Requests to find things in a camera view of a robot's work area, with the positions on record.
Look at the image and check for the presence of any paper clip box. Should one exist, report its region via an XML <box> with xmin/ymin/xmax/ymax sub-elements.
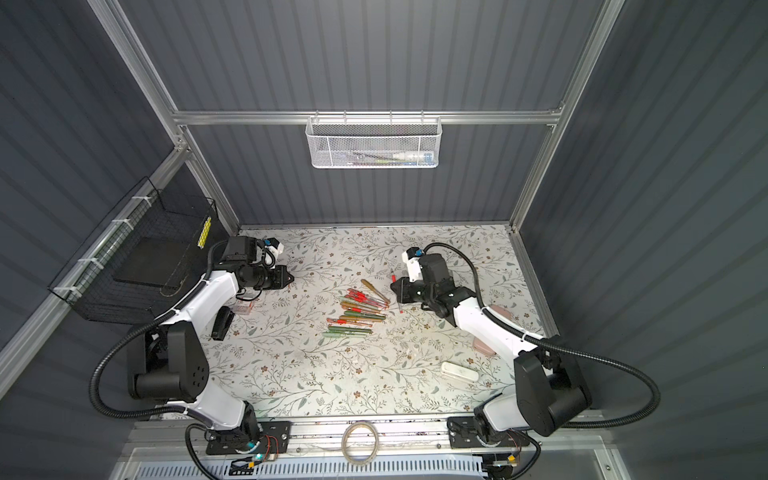
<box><xmin>231</xmin><ymin>303</ymin><xmax>253</xmax><ymax>315</ymax></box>

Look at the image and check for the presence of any roll of clear tape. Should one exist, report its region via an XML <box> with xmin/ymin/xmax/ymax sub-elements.
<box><xmin>340</xmin><ymin>421</ymin><xmax>381</xmax><ymax>467</ymax></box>

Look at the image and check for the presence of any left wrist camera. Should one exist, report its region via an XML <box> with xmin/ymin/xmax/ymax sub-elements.
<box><xmin>257</xmin><ymin>238</ymin><xmax>284</xmax><ymax>256</ymax></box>

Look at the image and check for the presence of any pink pencil case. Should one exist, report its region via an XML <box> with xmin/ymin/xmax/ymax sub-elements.
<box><xmin>464</xmin><ymin>308</ymin><xmax>516</xmax><ymax>363</ymax></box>

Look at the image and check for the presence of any white rectangular eraser box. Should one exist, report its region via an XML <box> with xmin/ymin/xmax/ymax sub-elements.
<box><xmin>440</xmin><ymin>361</ymin><xmax>480</xmax><ymax>383</ymax></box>

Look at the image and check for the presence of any black wire basket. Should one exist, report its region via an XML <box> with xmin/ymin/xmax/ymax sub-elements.
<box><xmin>49</xmin><ymin>180</ymin><xmax>226</xmax><ymax>325</ymax></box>

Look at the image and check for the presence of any white wire mesh basket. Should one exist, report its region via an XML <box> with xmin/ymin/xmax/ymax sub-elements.
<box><xmin>305</xmin><ymin>117</ymin><xmax>443</xmax><ymax>169</ymax></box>

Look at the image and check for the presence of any floral table mat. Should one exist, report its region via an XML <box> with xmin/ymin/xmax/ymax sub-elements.
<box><xmin>201</xmin><ymin>225</ymin><xmax>544</xmax><ymax>417</ymax></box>

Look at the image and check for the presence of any gold marker in pile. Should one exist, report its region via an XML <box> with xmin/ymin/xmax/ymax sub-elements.
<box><xmin>340</xmin><ymin>302</ymin><xmax>386</xmax><ymax>316</ymax></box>

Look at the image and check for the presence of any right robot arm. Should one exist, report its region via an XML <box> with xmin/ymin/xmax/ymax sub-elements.
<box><xmin>390</xmin><ymin>242</ymin><xmax>661</xmax><ymax>436</ymax></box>

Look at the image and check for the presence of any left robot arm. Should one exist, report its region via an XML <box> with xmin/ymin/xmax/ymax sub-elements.
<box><xmin>88</xmin><ymin>236</ymin><xmax>294</xmax><ymax>438</ymax></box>

